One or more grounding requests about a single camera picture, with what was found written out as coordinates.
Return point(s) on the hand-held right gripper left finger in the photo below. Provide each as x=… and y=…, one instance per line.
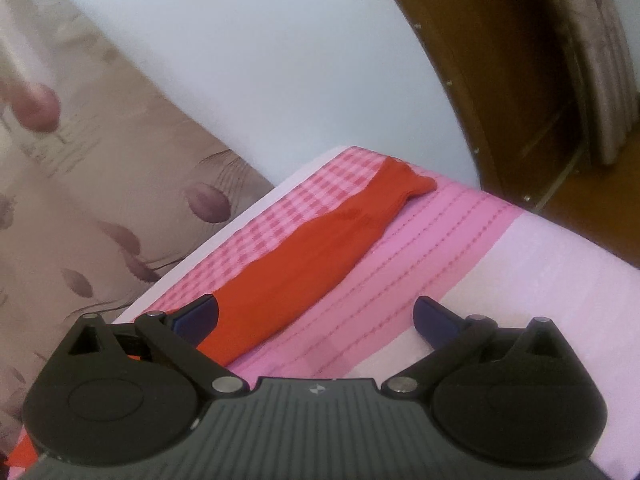
x=199, y=319

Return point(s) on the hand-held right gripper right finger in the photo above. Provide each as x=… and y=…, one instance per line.
x=436, y=321

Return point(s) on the red knit garment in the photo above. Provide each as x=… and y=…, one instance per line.
x=300, y=280

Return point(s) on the pink checked bed sheet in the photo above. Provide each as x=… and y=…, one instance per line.
x=450, y=260

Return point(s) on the beige floral curtain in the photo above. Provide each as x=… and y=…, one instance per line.
x=600, y=60
x=100, y=200

